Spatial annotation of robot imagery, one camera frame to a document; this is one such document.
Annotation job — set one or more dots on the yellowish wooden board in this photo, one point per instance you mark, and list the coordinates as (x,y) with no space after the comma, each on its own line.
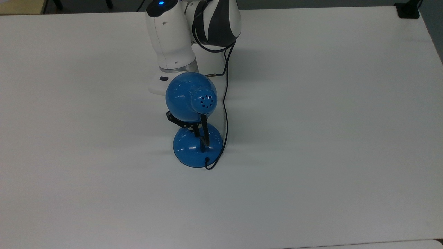
(20,6)

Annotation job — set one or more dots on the blue gooseneck desk lamp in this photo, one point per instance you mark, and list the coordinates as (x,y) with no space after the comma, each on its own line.
(183,97)

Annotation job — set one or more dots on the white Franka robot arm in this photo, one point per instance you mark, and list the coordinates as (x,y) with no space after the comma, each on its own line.
(169,34)

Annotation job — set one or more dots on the black chair leg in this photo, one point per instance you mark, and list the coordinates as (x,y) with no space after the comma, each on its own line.
(58,4)
(108,3)

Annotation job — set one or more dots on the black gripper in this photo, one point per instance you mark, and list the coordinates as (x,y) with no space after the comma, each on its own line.
(180,121)

